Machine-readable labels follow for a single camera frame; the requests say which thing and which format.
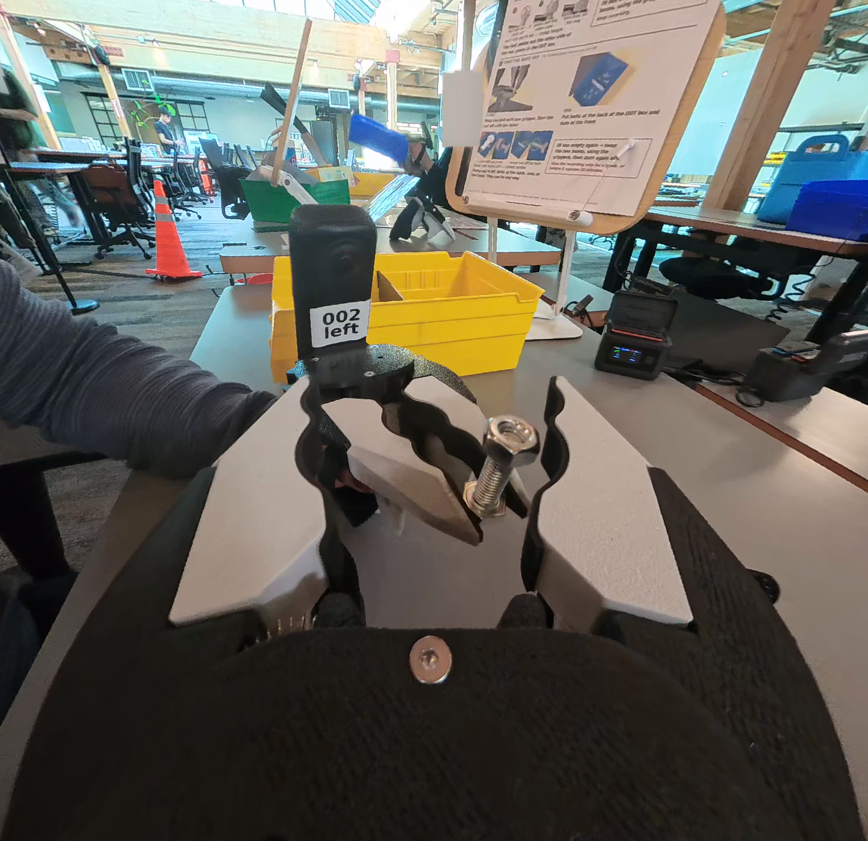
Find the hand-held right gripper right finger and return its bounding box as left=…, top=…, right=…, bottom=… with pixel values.
left=519, top=375, right=694, bottom=633

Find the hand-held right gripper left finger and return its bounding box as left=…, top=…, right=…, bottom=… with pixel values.
left=168, top=376, right=367, bottom=630

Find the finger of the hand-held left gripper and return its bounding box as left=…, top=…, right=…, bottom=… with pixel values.
left=399, top=376, right=535, bottom=521
left=323, top=399, right=485, bottom=548

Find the yellow plastic bin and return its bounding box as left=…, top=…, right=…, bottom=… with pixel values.
left=270, top=250, right=545, bottom=384

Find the silver hex bolt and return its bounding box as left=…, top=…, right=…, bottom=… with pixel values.
left=464, top=448, right=519, bottom=518

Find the silver hex nut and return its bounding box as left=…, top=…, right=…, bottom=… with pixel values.
left=483, top=415, right=541, bottom=464

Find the person's left forearm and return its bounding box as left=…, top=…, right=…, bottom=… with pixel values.
left=0, top=261, right=280, bottom=481

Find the green plastic bin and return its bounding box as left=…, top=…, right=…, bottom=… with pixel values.
left=240, top=175, right=352, bottom=226

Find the idle hand-held gripper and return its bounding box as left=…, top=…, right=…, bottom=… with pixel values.
left=389, top=196, right=457, bottom=247

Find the blue plastic bin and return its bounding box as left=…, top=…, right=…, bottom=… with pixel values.
left=348, top=113, right=410, bottom=161
left=785, top=180, right=868, bottom=243

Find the grey table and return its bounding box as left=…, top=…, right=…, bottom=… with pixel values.
left=219, top=224, right=564, bottom=276

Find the black office chair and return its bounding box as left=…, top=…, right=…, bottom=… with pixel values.
left=659, top=254, right=791, bottom=301
left=200, top=138, right=253, bottom=220

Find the wooden board on white stand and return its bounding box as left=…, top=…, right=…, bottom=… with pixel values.
left=254, top=17, right=320, bottom=208

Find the orange traffic cone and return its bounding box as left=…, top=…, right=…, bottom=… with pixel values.
left=145, top=179, right=203, bottom=280

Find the white board stand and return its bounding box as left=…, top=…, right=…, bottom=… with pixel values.
left=488, top=226, right=584, bottom=342

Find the black battery charger case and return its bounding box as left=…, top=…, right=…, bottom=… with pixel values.
left=594, top=289, right=679, bottom=381

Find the brown backed office chair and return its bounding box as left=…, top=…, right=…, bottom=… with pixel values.
left=85, top=162, right=158, bottom=260

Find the black battery charging dock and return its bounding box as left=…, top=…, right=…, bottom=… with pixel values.
left=745, top=341, right=836, bottom=403

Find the black stanchion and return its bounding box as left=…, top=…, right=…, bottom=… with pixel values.
left=0, top=139, right=100, bottom=315

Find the brown desk with black legs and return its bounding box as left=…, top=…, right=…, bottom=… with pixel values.
left=641, top=206, right=868, bottom=343

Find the wooden instruction board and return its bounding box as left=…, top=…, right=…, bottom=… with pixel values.
left=444, top=0, right=730, bottom=235

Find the blue tote bag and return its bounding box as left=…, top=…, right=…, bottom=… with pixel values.
left=756, top=134, right=868, bottom=225

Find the black cable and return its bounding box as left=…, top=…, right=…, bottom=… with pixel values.
left=678, top=368, right=769, bottom=408

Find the wooden post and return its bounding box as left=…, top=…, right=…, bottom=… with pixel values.
left=702, top=0, right=852, bottom=211

